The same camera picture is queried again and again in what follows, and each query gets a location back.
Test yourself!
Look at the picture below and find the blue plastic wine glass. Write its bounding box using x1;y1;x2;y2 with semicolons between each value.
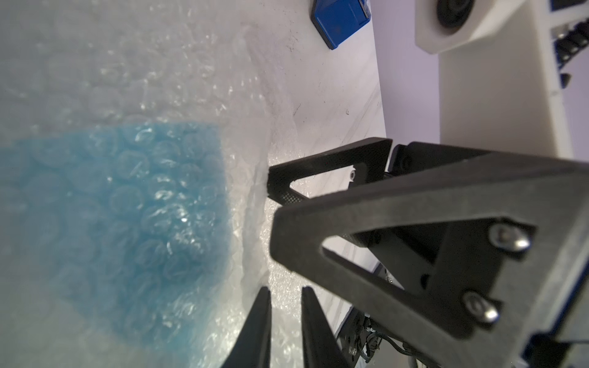
1;123;231;356

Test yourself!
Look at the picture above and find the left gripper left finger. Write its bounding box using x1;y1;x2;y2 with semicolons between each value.
222;287;271;368

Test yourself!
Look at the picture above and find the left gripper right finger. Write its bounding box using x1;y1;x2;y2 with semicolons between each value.
302;287;349;368

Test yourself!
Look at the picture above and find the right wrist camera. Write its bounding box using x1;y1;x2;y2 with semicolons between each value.
415;1;524;55

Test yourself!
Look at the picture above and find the clear bubble wrap sheet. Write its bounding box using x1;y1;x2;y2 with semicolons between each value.
1;1;297;367

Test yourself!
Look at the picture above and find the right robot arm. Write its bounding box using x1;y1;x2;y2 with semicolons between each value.
268;1;588;367

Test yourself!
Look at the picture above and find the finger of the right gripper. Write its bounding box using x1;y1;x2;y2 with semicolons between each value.
267;137;393;205

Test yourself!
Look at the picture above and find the blue tape dispenser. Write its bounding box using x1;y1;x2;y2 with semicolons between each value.
311;0;371;50

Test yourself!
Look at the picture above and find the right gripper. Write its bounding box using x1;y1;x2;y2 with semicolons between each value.
270;151;588;367

